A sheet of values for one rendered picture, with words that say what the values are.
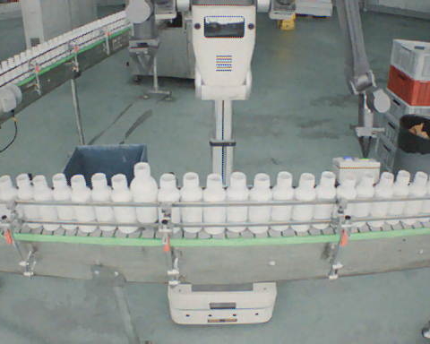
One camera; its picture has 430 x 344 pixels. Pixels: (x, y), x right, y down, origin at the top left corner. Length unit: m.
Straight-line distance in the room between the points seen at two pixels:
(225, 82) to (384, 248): 0.82
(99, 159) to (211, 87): 0.56
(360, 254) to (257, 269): 0.31
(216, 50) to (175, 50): 3.34
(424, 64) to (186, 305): 2.38
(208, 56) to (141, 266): 0.77
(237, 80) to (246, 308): 1.08
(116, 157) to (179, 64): 3.24
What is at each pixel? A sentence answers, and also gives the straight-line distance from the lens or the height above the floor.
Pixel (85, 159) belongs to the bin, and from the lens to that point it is 1.69.
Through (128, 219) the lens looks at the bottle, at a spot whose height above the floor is 1.05.
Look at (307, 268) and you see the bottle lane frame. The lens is 1.16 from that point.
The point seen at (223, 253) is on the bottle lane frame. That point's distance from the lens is 1.08.
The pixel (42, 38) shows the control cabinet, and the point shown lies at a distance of 6.84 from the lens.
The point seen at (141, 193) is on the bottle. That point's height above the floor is 1.14.
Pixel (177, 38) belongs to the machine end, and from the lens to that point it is 4.71.
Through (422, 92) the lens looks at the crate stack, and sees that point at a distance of 3.19.
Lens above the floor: 1.71
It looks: 33 degrees down
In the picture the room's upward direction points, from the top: straight up
